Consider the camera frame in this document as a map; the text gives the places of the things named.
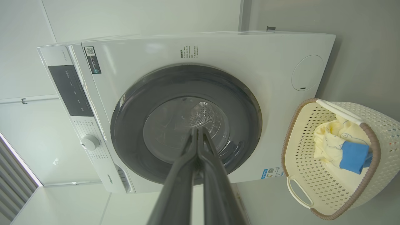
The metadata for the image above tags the cream garment with line print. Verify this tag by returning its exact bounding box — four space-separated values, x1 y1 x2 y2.
325 114 371 147

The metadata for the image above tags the white front-load washing machine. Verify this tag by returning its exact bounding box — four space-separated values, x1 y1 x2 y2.
37 30 337 194

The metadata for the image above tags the dark QR code sticker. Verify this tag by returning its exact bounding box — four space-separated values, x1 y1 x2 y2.
84 46 102 75

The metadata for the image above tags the cream perforated laundry basket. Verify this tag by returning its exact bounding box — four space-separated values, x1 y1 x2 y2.
281 98 400 221

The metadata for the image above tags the blue white energy label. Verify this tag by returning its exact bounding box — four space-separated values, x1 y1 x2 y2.
262 167 284 179

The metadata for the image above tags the dark washing machine display panel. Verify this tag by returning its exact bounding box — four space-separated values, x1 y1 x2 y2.
47 65 95 117

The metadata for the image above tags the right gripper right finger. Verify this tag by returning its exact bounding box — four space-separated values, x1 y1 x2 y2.
198 126 248 225

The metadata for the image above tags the white washing machine dial knob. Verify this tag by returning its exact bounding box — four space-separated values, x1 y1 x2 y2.
80 134 101 151

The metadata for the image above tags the pale yellow garment blue cuff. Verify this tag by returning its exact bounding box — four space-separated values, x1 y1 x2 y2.
313 120 373 175

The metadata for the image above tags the black washing machine door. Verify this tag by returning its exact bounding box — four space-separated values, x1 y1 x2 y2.
110 63 263 186

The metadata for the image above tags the grey slatted blind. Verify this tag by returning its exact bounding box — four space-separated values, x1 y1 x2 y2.
0 133 43 222

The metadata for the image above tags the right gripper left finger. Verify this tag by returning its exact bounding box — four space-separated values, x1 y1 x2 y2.
147 127 199 225

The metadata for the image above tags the round white filter cover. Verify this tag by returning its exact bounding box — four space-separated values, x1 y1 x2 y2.
291 55 325 92

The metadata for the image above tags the white detergent drawer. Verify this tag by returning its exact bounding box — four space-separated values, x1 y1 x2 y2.
105 162 135 194

